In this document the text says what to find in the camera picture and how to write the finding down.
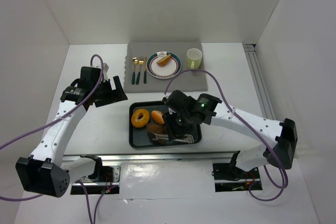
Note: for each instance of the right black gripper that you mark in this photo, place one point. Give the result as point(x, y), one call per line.
point(172, 126)

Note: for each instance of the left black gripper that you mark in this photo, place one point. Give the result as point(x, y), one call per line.
point(108, 94)

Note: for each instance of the silver metal tongs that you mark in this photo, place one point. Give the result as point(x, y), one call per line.
point(186, 139)

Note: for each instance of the brown chocolate croissant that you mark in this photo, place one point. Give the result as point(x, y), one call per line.
point(157, 133)

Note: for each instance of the small bread slice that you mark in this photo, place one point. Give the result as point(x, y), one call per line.
point(164, 60)

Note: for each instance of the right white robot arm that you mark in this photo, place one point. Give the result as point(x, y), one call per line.
point(278, 139)

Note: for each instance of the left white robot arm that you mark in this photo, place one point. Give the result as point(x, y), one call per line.
point(43, 172)

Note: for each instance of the round orange bun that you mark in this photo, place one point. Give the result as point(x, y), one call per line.
point(157, 117)

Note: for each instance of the orange glazed donut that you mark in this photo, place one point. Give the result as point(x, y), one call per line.
point(140, 118)

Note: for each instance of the white plate teal rim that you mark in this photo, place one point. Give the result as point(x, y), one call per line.
point(171, 69)

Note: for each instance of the black baking tray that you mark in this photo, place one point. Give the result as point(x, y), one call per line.
point(138, 137)

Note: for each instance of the light green mug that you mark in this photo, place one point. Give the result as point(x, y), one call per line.
point(194, 58)

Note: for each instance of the gold spoon green handle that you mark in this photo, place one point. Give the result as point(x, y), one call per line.
point(135, 61)

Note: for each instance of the gold fork green handle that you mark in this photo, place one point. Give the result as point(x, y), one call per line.
point(145, 69)

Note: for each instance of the aluminium rail front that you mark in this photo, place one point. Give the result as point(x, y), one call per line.
point(167, 156)

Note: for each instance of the aluminium rail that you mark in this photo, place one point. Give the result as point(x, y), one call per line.
point(167, 156)
point(259, 82)

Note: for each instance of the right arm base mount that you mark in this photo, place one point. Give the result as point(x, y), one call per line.
point(227, 178)

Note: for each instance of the aluminium rail right side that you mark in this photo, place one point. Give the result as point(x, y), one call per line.
point(259, 82)

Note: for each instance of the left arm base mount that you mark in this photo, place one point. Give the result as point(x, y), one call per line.
point(107, 182)

